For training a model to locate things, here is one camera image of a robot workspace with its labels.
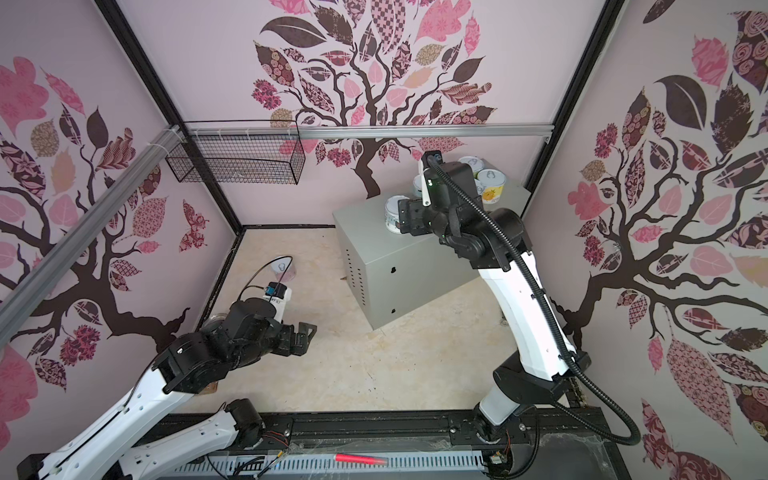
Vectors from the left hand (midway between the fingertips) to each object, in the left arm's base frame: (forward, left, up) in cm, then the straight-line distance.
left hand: (297, 331), depth 69 cm
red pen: (-23, -11, -21) cm, 33 cm away
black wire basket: (+79, +40, -4) cm, 88 cm away
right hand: (+18, -28, +25) cm, 42 cm away
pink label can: (+31, +16, -16) cm, 39 cm away
